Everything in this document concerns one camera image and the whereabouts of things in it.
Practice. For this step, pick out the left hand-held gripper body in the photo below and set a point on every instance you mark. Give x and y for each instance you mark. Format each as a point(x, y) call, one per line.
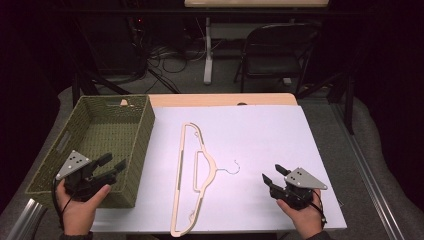
point(77, 173)

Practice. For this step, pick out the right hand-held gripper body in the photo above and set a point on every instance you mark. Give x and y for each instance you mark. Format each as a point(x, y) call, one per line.
point(300, 188)

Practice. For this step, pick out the green woven basket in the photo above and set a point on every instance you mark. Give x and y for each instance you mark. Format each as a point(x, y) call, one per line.
point(110, 133)

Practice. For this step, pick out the beige clothes hanger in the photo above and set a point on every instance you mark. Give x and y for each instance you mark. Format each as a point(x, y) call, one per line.
point(181, 173)

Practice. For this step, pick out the person's right hand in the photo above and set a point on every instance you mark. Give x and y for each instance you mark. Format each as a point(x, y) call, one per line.
point(305, 220)

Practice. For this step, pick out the person's left hand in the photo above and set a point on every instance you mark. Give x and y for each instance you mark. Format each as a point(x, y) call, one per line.
point(80, 213)

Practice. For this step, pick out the white table mat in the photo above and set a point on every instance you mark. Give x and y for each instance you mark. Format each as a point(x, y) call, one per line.
point(260, 143)

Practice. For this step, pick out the black metal stand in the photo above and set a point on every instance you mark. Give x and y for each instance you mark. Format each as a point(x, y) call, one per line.
point(346, 100)
point(83, 86)

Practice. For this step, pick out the wooden table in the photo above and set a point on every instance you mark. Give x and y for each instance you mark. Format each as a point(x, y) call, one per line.
point(216, 99)

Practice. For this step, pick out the black folding chair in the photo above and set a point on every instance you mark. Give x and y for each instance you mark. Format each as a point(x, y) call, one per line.
point(276, 63)

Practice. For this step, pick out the white desk leg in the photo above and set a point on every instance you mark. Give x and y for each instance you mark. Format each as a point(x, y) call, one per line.
point(208, 56)

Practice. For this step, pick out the beige desk top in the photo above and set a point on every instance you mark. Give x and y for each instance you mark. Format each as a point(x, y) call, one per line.
point(256, 3)

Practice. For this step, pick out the long metal rail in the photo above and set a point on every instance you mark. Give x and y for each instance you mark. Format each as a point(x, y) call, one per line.
point(366, 180)

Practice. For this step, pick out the short metal rail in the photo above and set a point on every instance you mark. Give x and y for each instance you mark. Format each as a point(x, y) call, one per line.
point(25, 220)

